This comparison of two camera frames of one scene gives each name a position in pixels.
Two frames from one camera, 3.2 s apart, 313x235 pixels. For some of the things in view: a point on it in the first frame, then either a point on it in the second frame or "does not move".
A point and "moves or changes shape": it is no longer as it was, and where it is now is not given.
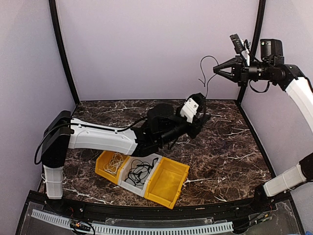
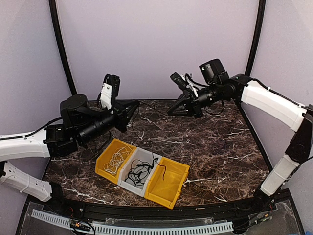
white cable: (116, 160) does not move
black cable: (205, 81) moves or changes shape
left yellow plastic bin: (109, 165) does not move
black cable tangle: (139, 171) does not move
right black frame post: (259, 23) does not move
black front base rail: (280, 215) does not move
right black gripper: (240, 72) -> (189, 100)
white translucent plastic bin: (136, 172) does not move
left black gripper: (199, 124) -> (123, 114)
